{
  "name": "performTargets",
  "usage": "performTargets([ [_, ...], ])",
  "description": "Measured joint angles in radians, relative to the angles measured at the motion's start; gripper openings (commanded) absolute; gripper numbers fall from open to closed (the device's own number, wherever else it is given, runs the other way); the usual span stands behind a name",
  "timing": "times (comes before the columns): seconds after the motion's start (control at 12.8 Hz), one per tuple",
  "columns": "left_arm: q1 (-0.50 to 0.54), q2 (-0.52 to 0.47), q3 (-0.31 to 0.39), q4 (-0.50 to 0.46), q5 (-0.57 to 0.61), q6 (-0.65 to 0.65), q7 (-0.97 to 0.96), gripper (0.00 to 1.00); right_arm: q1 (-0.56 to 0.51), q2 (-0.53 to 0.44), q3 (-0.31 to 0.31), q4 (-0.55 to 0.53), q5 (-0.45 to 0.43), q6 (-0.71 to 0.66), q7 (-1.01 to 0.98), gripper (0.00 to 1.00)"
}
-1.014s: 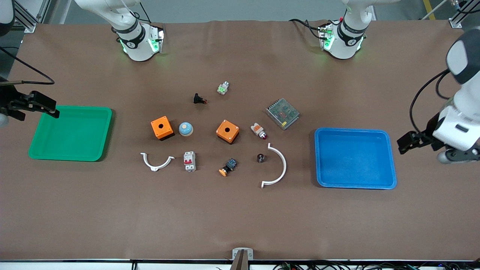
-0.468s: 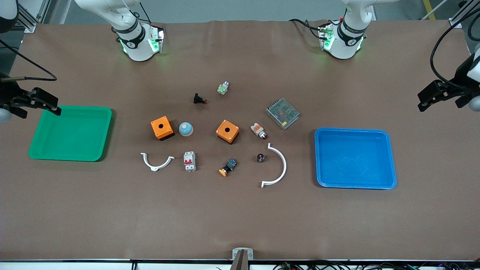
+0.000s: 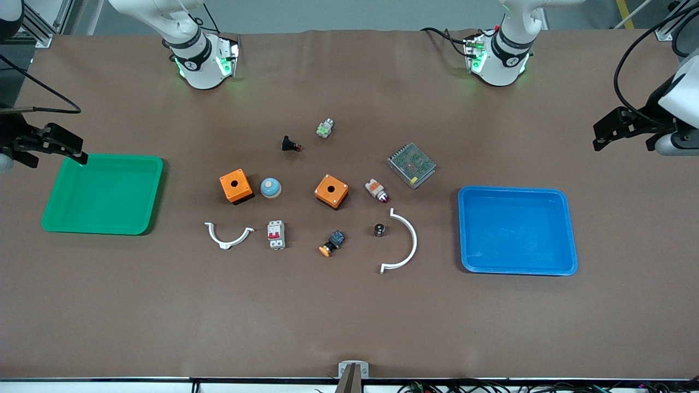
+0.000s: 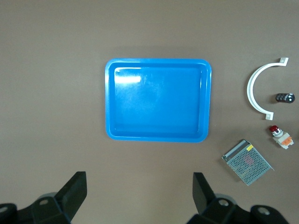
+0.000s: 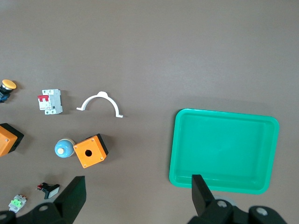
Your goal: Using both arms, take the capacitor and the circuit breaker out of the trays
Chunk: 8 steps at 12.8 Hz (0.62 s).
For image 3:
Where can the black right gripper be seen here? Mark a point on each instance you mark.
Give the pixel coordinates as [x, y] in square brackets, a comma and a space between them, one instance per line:
[11, 134]

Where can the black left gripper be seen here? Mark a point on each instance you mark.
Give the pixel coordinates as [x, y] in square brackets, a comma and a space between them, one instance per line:
[650, 121]

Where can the white circuit breaker red switch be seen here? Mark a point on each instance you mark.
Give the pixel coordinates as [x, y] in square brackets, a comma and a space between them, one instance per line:
[276, 234]

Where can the small black cylindrical knob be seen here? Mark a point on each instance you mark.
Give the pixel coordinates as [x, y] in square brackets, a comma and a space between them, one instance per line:
[380, 230]

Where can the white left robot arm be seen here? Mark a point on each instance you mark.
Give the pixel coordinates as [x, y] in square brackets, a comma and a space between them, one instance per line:
[502, 71]

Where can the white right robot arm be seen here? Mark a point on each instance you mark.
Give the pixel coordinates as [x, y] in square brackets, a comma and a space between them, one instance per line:
[202, 71]

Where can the green plastic tray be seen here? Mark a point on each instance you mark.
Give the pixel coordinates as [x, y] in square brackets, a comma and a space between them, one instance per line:
[104, 194]

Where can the blue plastic tray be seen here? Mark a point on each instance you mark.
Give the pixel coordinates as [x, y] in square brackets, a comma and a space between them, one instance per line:
[519, 229]

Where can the grey base connector plate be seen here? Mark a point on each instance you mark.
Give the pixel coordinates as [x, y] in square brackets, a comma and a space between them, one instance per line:
[474, 54]
[229, 57]

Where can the orange button box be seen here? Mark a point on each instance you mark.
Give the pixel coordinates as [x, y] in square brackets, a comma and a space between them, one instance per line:
[338, 190]
[243, 183]

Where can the small white pipe clamp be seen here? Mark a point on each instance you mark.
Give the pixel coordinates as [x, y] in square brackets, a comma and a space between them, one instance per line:
[226, 243]

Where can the metal mesh power supply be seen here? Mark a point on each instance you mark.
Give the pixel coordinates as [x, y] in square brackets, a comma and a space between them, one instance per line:
[411, 165]

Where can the blue dome push button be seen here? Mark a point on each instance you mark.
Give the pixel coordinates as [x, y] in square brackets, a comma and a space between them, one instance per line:
[271, 188]

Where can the large white arc clamp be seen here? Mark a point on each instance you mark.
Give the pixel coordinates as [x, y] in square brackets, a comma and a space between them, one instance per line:
[413, 240]

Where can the white orange red indicator lamp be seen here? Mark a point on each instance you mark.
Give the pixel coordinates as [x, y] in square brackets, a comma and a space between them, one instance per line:
[375, 189]

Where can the orange mushroom push button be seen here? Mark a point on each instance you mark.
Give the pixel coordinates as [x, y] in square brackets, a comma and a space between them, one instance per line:
[332, 243]

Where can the aluminium frame profile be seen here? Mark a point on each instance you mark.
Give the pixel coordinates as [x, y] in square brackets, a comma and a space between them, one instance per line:
[46, 24]
[671, 30]

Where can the black small switch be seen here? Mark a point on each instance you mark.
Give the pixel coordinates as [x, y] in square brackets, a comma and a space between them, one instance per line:
[288, 143]

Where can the green white switch module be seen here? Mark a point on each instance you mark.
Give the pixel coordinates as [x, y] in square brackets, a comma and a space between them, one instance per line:
[325, 128]

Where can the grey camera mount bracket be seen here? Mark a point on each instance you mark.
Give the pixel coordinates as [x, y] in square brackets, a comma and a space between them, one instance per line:
[352, 374]

